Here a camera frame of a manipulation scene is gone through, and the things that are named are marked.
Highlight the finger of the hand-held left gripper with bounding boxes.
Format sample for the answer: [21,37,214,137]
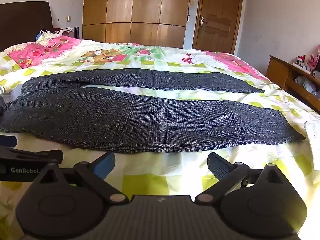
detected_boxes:
[0,135,63,162]

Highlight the wooden wardrobe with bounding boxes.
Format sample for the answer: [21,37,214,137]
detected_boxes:
[82,0,192,48]

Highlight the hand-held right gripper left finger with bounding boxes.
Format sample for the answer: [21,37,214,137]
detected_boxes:
[32,151,129,204]

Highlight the white bag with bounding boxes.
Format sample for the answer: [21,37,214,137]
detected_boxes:
[52,27,74,37]

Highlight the wooden door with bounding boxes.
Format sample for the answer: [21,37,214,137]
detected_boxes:
[192,0,244,54]

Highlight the white lined paper sheet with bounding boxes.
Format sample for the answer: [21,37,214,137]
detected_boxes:
[303,121,320,172]

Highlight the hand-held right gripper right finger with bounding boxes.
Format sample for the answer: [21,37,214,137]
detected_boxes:
[194,152,292,204]

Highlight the white crumpled cloth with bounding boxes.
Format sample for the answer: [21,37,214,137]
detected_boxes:
[295,76,317,93]

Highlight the dark wooden headboard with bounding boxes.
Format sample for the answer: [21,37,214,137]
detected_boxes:
[0,1,53,52]

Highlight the pink printed pillow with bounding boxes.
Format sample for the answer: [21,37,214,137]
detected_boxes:
[0,36,83,70]

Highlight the wooden side cabinet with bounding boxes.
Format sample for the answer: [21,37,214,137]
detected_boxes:
[266,54,320,113]

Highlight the grey plaid pants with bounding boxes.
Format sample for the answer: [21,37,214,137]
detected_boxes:
[0,68,307,153]

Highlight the small toy figure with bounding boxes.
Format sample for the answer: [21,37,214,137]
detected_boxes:
[294,54,307,68]

